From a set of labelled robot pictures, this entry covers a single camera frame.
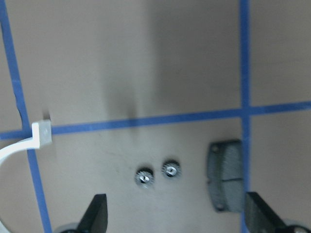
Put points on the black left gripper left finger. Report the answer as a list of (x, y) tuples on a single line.
[(95, 219)]

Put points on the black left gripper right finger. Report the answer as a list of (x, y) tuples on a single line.
[(260, 217)]

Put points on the white curved plastic bracket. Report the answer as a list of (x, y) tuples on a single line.
[(41, 136)]

